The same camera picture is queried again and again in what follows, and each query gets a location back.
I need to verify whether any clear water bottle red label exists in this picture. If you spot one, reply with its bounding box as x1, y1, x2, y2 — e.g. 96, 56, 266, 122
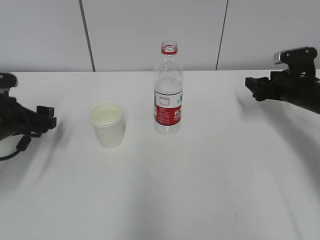
153, 40, 184, 135

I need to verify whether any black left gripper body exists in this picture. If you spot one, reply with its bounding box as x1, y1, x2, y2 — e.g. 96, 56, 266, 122
5, 97, 48, 137

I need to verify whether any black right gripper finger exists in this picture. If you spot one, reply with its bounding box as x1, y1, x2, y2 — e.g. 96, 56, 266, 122
252, 88, 269, 102
245, 77, 269, 92

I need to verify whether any white paper cup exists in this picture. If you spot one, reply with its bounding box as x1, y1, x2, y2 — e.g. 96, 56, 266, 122
88, 101, 125, 149

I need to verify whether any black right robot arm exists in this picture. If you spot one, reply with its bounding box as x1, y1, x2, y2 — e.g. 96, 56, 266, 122
245, 70, 320, 114

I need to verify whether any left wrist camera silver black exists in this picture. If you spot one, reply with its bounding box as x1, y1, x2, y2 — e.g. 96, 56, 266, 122
0, 72, 19, 94

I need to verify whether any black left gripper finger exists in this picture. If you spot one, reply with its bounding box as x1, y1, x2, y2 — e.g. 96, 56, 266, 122
36, 105, 55, 118
37, 117, 57, 134

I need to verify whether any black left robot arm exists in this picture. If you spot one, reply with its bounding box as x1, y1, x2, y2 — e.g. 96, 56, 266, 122
0, 88, 57, 140

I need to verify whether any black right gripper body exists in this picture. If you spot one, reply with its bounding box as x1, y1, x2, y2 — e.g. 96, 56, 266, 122
263, 70, 300, 102

